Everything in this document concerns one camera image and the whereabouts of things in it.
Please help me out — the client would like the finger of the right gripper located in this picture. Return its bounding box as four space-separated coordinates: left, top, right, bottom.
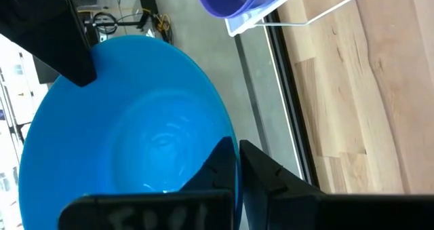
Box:
0 0 98 88

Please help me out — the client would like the white wire rack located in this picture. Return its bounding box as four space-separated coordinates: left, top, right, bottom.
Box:
224 0 378 38

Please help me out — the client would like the blue mini bowl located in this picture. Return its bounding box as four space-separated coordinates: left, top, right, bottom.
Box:
18 35 243 230

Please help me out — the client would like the black aluminium frame rail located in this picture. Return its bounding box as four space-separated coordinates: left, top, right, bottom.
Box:
263 11 321 194

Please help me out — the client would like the black cable bundle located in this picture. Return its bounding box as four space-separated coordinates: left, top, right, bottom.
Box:
91 11 119 36

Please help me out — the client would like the black upright box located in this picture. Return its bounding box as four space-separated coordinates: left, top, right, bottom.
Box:
137 0 160 24

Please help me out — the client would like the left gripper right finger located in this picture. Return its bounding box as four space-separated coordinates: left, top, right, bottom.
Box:
239 139 434 230

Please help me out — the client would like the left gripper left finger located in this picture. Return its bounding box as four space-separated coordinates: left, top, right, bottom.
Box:
58 136 237 230

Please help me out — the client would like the yellow cable coil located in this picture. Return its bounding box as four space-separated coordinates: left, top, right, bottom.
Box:
154 12 172 37

